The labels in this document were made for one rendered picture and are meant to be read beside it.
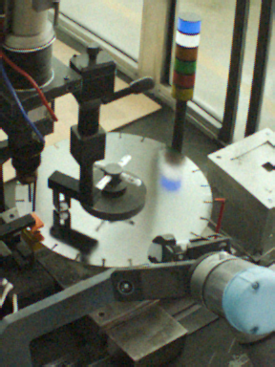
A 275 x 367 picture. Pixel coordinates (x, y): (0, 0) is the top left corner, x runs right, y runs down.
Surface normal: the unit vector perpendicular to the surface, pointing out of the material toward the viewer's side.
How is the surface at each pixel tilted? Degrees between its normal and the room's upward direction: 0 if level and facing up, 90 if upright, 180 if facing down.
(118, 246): 0
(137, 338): 0
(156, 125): 0
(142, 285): 59
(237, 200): 90
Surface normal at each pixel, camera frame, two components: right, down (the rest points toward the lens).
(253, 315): 0.31, 0.09
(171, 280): -0.22, 0.13
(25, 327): 0.61, 0.54
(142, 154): 0.07, -0.76
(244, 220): -0.79, 0.36
